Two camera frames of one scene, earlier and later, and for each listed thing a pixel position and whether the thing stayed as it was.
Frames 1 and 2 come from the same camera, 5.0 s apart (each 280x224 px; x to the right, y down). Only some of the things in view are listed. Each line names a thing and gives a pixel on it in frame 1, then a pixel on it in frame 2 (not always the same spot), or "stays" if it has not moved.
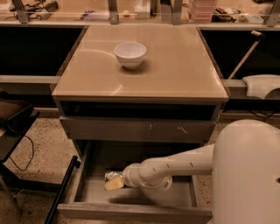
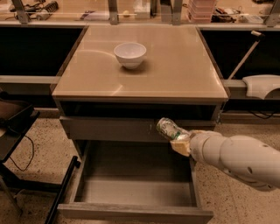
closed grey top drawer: x=135 y=129 stays
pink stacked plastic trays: x=200 y=11 stays
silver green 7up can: x=108 y=175 to x=171 y=129
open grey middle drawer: x=185 y=200 stays
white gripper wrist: x=129 y=176 to x=199 y=144
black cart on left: x=16 y=120 stays
